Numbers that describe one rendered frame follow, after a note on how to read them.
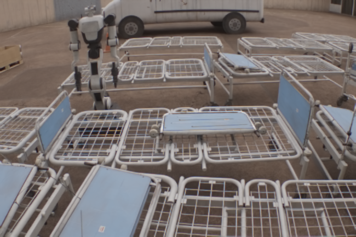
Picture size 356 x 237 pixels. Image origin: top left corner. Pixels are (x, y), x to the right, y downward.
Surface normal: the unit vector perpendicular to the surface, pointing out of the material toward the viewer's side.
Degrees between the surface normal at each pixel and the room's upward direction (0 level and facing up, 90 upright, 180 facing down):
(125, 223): 7
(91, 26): 90
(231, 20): 90
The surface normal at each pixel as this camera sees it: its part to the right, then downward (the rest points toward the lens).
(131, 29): 0.11, 0.45
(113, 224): 0.09, -0.88
